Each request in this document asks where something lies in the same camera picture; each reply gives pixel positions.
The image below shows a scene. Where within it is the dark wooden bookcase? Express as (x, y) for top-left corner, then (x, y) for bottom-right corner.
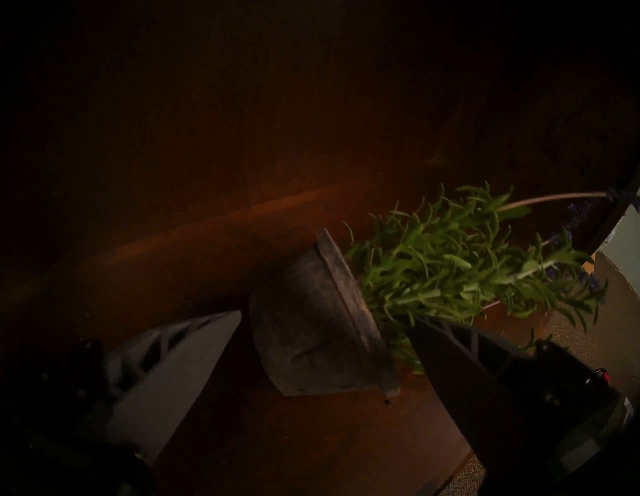
(0, 0), (640, 496)

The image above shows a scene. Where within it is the potted fake lavender plant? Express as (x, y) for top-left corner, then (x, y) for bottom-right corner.
(249, 182), (640, 399)

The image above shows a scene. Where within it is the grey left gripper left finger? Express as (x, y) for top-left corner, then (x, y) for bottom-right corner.
(106, 310), (243, 464)

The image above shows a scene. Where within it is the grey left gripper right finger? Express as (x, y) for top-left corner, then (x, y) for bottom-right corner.
(407, 317), (535, 482)

